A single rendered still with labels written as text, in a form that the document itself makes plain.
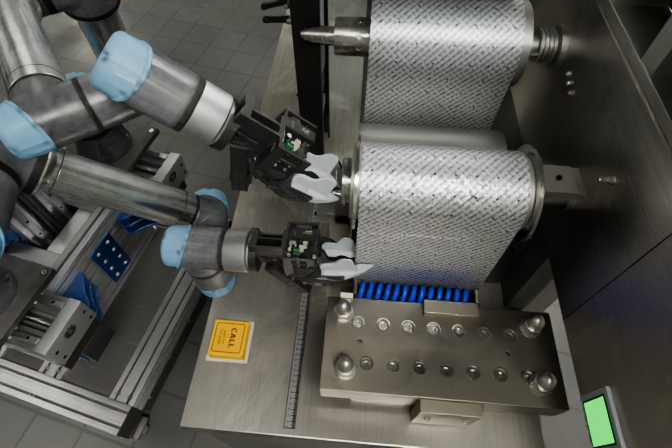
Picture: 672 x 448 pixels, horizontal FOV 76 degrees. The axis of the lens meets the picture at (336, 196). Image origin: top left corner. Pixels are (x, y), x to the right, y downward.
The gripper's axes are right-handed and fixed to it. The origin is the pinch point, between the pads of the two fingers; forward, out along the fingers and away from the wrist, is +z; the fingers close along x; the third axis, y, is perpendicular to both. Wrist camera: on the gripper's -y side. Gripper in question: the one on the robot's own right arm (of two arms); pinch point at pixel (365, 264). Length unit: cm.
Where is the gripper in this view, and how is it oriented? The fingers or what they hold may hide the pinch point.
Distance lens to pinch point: 77.7
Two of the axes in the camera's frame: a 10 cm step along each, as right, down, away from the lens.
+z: 10.0, 0.6, -0.5
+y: 0.0, -5.8, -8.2
